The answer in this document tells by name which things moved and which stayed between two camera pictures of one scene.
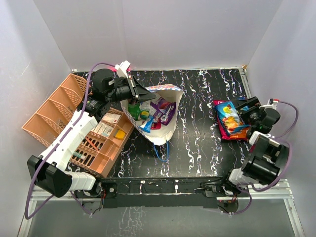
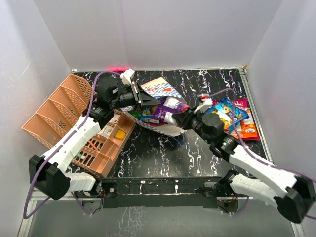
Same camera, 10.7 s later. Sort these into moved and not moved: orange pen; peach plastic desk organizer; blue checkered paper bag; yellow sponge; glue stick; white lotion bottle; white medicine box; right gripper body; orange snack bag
Moved: blue checkered paper bag; orange snack bag; right gripper body
Not moved: glue stick; white medicine box; yellow sponge; peach plastic desk organizer; orange pen; white lotion bottle
